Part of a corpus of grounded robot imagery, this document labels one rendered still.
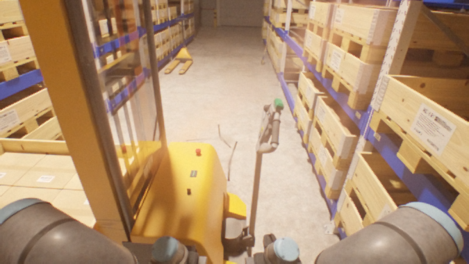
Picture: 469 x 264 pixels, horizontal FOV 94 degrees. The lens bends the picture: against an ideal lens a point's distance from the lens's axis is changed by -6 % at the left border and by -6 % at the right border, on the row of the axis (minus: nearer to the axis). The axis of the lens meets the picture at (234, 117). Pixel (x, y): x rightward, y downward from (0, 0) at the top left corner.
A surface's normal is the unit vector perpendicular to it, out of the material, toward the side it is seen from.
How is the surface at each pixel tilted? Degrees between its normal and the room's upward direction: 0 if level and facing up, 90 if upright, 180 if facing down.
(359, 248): 38
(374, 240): 30
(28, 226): 5
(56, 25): 90
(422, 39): 90
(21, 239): 25
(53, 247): 20
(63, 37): 90
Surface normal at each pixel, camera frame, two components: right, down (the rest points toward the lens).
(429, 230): 0.14, -0.74
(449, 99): -0.03, 0.47
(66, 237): 0.37, -0.85
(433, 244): 0.26, -0.47
